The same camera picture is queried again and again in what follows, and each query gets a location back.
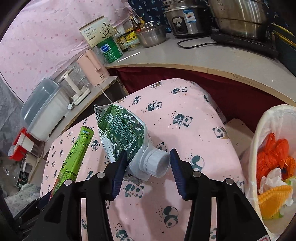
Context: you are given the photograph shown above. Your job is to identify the dark sauce bottle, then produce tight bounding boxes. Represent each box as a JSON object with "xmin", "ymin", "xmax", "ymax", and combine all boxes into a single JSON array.
[{"xmin": 130, "ymin": 16, "xmax": 141, "ymax": 32}]

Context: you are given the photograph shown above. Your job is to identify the pink panda tablecloth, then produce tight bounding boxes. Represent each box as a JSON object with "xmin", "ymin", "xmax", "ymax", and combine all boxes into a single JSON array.
[{"xmin": 40, "ymin": 78, "xmax": 246, "ymax": 241}]

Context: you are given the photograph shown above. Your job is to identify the orange sponge cloth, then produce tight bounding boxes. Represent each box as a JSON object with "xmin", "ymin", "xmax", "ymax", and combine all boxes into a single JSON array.
[{"xmin": 258, "ymin": 185, "xmax": 293, "ymax": 219}]

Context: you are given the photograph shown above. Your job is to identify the large steel steamer pot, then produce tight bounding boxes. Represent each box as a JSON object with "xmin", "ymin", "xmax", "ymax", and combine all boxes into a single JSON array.
[{"xmin": 208, "ymin": 0, "xmax": 268, "ymax": 39}]

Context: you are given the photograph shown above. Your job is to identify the blue yellow stacked basins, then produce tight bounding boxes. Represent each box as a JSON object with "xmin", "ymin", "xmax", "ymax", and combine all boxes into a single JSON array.
[{"xmin": 273, "ymin": 23, "xmax": 296, "ymax": 76}]

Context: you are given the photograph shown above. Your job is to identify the black power cable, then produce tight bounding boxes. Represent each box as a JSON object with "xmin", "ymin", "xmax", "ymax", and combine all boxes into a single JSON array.
[{"xmin": 176, "ymin": 37, "xmax": 219, "ymax": 49}]

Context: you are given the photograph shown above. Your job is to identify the green spouted pouch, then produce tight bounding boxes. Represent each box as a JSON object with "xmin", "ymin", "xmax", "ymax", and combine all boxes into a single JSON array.
[{"xmin": 94, "ymin": 104, "xmax": 170, "ymax": 181}]

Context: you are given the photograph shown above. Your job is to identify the glass white kettle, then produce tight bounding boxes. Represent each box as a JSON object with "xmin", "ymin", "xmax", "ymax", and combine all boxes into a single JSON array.
[{"xmin": 56, "ymin": 68, "xmax": 91, "ymax": 106}]

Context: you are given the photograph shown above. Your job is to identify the pink electric kettle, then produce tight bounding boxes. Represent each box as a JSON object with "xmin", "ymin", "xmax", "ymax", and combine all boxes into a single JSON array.
[{"xmin": 76, "ymin": 50, "xmax": 110, "ymax": 87}]

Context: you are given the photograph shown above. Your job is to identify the small steel bowl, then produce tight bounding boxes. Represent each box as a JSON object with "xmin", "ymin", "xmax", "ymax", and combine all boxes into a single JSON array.
[{"xmin": 136, "ymin": 25, "xmax": 167, "ymax": 48}]

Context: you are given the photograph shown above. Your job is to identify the green tin can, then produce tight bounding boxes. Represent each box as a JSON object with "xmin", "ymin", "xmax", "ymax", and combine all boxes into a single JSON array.
[{"xmin": 97, "ymin": 37, "xmax": 123, "ymax": 63}]

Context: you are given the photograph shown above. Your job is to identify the black induction cooker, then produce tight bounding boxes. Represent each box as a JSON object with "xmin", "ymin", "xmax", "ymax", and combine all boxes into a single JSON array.
[{"xmin": 211, "ymin": 31, "xmax": 278, "ymax": 59}]

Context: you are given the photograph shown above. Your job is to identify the red white container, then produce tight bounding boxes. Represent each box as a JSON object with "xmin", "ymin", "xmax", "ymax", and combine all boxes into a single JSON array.
[{"xmin": 8, "ymin": 127, "xmax": 34, "ymax": 161}]

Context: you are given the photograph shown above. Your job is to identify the clear lid storage box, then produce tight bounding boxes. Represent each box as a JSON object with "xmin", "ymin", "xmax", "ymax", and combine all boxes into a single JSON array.
[{"xmin": 20, "ymin": 78, "xmax": 70, "ymax": 142}]

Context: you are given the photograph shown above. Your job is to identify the green snack wrapper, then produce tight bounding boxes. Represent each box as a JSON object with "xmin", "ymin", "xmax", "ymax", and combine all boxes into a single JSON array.
[{"xmin": 50, "ymin": 126, "xmax": 94, "ymax": 198}]

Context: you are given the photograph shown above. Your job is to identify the white lined trash bin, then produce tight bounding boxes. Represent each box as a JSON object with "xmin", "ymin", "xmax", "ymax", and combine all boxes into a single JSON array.
[{"xmin": 241, "ymin": 104, "xmax": 295, "ymax": 240}]

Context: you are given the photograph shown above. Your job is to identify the steel rice cooker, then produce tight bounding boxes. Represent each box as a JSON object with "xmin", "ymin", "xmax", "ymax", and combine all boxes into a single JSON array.
[{"xmin": 162, "ymin": 0, "xmax": 211, "ymax": 38}]

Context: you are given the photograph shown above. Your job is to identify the beige cardboard box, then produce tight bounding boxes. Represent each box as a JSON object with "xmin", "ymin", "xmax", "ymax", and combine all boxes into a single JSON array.
[{"xmin": 79, "ymin": 16, "xmax": 115, "ymax": 48}]

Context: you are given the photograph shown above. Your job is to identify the orange plastic bag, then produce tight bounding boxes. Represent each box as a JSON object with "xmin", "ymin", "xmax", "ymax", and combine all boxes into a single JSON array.
[{"xmin": 256, "ymin": 133, "xmax": 295, "ymax": 187}]

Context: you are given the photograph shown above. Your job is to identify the yellow condiment jar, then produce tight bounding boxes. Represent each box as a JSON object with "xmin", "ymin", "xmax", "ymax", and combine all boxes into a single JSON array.
[{"xmin": 125, "ymin": 31, "xmax": 140, "ymax": 50}]

